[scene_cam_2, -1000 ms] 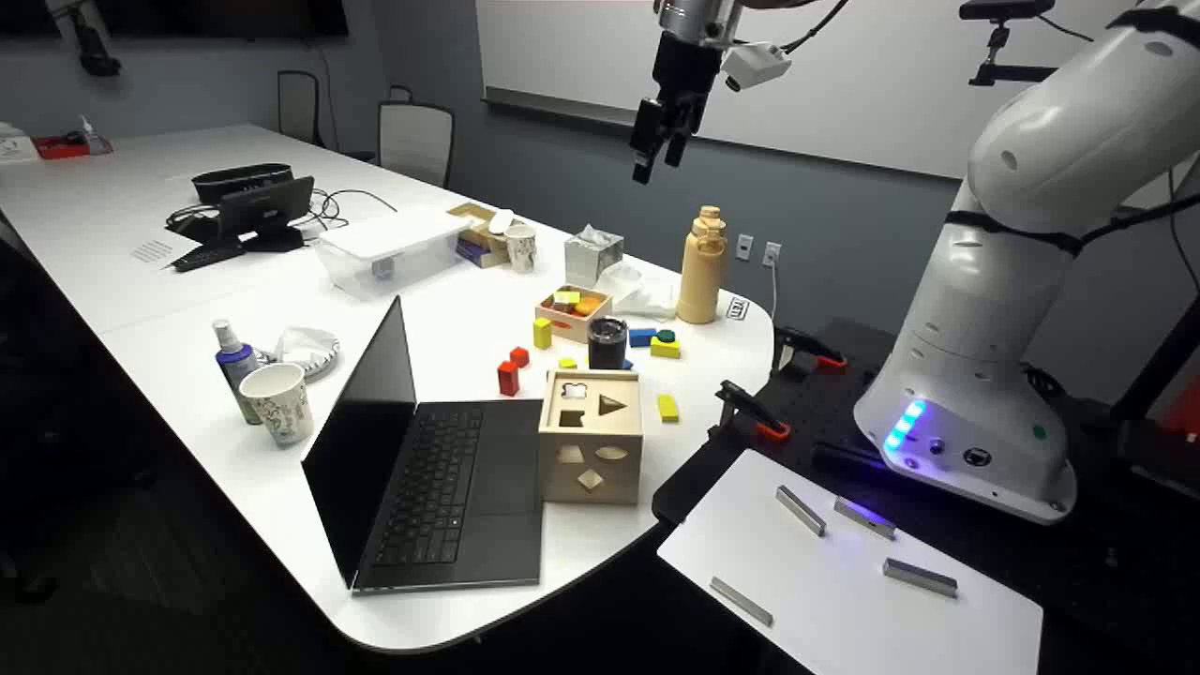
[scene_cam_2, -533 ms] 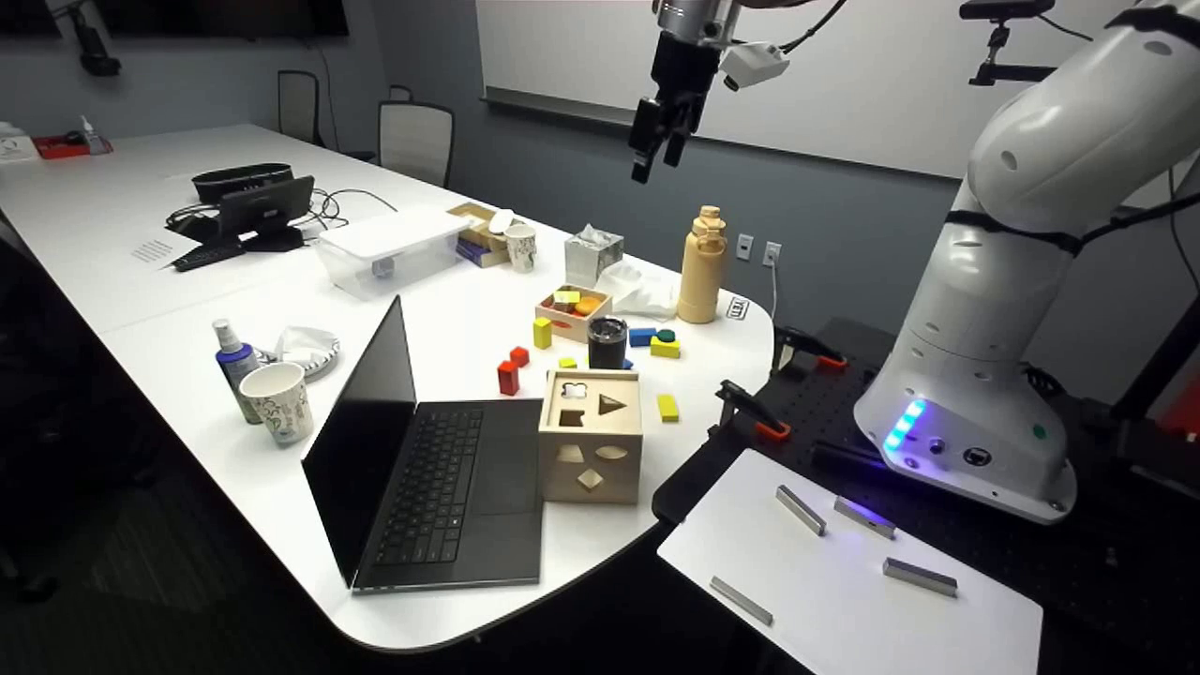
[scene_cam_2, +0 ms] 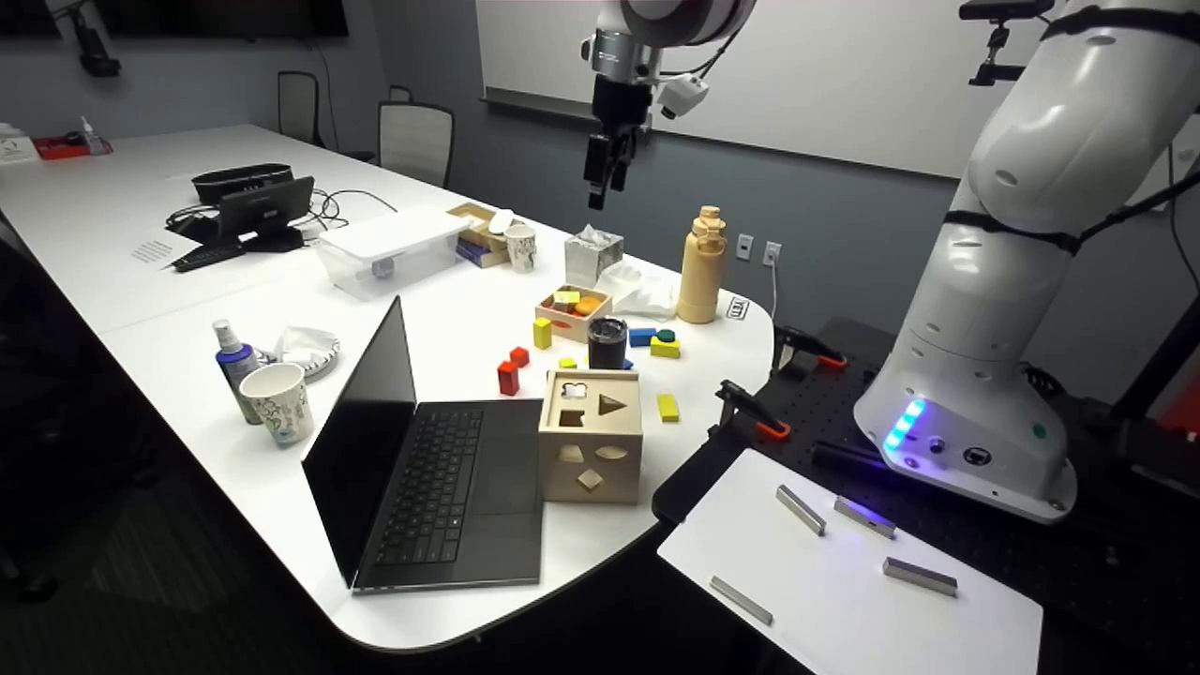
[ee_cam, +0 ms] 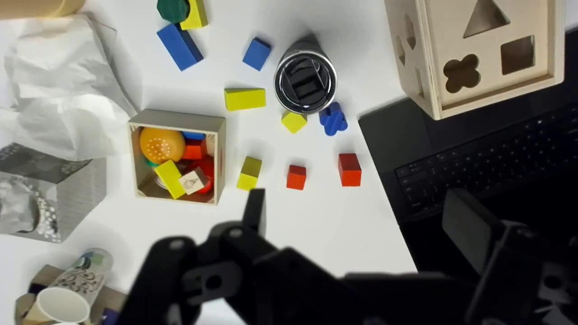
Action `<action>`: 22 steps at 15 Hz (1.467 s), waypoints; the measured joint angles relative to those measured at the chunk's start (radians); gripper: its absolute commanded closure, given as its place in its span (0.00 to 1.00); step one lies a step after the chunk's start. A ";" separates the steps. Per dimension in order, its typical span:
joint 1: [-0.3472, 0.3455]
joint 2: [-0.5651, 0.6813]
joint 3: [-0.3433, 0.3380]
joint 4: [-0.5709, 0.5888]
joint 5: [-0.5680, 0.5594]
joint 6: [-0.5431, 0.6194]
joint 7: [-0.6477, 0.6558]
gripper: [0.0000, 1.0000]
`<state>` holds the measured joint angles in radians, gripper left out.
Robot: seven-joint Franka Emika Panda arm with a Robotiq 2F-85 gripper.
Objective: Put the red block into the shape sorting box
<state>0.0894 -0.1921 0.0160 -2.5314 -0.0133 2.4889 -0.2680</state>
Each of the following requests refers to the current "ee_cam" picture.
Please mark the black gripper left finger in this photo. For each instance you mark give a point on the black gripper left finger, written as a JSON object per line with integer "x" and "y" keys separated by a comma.
{"x": 253, "y": 210}

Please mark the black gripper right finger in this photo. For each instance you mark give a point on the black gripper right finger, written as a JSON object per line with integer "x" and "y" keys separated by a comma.
{"x": 471, "y": 228}

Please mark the large red block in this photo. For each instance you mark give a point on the large red block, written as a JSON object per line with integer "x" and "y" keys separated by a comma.
{"x": 349, "y": 171}

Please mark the small red block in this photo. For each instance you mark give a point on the small red block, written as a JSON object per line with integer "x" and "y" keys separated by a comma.
{"x": 296, "y": 178}

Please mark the red toy block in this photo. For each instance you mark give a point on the red toy block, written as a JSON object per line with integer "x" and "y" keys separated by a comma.
{"x": 193, "y": 151}

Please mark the yellow toy block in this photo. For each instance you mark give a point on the yellow toy block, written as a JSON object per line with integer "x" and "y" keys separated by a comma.
{"x": 168, "y": 178}

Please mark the small yellow cube block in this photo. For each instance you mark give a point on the small yellow cube block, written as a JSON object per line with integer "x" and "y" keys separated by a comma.
{"x": 294, "y": 122}

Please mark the long yellow block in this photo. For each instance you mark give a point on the long yellow block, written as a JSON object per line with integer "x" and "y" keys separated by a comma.
{"x": 244, "y": 100}

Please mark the blue flower shaped block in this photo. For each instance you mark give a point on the blue flower shaped block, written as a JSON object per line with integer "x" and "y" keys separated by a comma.
{"x": 332, "y": 118}

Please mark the small blue cube block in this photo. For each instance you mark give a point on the small blue cube block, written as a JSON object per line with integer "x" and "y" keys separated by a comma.
{"x": 256, "y": 53}

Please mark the wooden shape sorting box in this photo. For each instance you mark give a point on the wooden shape sorting box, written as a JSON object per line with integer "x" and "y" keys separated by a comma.
{"x": 475, "y": 66}

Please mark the brown cardboard box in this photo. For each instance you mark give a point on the brown cardboard box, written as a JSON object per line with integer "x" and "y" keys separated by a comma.
{"x": 110, "y": 301}

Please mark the long blue block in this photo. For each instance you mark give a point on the long blue block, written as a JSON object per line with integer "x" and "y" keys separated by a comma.
{"x": 179, "y": 48}

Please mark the grey tissue box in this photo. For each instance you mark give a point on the grey tissue box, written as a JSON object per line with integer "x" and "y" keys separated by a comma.
{"x": 65, "y": 192}

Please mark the yellow block beside green block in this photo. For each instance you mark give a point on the yellow block beside green block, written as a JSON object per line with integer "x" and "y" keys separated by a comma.
{"x": 195, "y": 15}

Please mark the red curved toy piece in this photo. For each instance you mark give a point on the red curved toy piece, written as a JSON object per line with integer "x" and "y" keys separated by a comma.
{"x": 208, "y": 172}

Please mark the plain wooden toy piece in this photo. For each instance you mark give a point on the plain wooden toy piece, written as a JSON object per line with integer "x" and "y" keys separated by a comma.
{"x": 193, "y": 181}

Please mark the small blue toy piece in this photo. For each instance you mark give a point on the small blue toy piece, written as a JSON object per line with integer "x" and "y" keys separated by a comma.
{"x": 193, "y": 136}

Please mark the orange toy ball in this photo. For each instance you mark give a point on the orange toy ball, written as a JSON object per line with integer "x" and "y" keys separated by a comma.
{"x": 161, "y": 145}

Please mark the small wooden toy tray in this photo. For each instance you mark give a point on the small wooden toy tray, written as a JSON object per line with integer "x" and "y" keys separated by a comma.
{"x": 181, "y": 120}

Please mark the black tumbler with lid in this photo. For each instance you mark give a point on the black tumbler with lid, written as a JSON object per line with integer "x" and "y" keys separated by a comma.
{"x": 305, "y": 78}

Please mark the printed paper cup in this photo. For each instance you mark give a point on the printed paper cup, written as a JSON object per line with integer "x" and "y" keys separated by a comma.
{"x": 65, "y": 295}

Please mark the clear crumpled plastic bag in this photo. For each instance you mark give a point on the clear crumpled plastic bag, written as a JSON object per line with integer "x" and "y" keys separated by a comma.
{"x": 60, "y": 96}

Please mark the tan insulated bottle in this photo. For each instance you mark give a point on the tan insulated bottle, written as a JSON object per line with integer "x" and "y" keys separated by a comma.
{"x": 36, "y": 6}

